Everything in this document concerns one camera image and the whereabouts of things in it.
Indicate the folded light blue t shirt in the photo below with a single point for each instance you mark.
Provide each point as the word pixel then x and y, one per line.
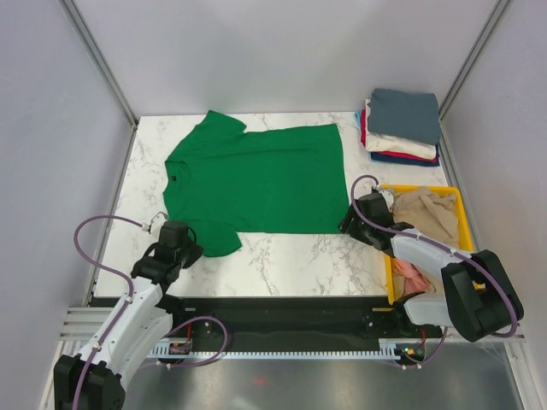
pixel 358 119

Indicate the folded cream t shirt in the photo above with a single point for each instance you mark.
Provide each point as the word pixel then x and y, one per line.
pixel 401 146

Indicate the pink t shirt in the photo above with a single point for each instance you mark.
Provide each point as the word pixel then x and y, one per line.
pixel 413 280

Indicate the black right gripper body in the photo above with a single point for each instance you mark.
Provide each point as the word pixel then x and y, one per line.
pixel 360 230

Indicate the beige t shirt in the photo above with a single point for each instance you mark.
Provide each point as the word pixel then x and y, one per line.
pixel 433 215

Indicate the white slotted cable duct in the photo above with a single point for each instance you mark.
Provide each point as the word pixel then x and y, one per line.
pixel 165 350

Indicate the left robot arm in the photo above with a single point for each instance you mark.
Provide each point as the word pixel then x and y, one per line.
pixel 97 376

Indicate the right aluminium frame post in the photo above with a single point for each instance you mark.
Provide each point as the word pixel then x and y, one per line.
pixel 485 35

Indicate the aluminium frame post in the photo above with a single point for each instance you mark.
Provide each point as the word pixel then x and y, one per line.
pixel 76 18
pixel 485 35

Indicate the left aluminium frame post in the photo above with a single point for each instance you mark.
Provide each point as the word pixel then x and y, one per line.
pixel 76 18

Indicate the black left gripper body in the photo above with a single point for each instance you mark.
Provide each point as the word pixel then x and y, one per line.
pixel 189 254

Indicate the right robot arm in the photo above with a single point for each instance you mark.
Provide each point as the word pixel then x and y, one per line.
pixel 445 285

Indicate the folded navy t shirt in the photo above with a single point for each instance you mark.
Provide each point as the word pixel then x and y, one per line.
pixel 405 159

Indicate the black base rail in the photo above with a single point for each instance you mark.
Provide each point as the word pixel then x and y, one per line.
pixel 317 323

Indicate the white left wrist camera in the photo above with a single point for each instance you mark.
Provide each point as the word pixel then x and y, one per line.
pixel 155 222

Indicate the yellow plastic bin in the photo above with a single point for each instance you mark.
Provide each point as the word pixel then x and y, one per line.
pixel 465 241

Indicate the folded red t shirt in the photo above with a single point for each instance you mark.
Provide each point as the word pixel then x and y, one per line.
pixel 410 156

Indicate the green t shirt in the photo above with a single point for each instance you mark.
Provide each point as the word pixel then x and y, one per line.
pixel 224 180

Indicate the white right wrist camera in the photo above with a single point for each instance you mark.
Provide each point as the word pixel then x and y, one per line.
pixel 388 197

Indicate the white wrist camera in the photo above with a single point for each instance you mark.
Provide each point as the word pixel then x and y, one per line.
pixel 155 222
pixel 388 197

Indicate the aluminium extrusion rail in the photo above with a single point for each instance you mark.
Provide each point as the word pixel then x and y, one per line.
pixel 82 323

